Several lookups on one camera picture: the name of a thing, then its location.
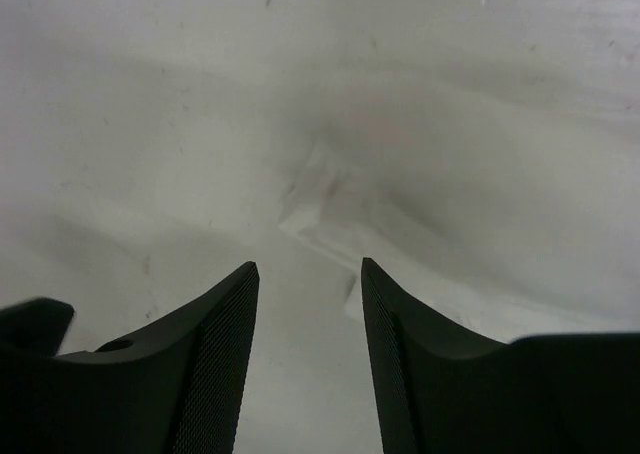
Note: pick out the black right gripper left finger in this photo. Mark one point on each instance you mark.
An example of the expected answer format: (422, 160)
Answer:
(173, 386)

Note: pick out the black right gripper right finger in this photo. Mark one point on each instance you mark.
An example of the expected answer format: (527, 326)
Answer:
(442, 388)

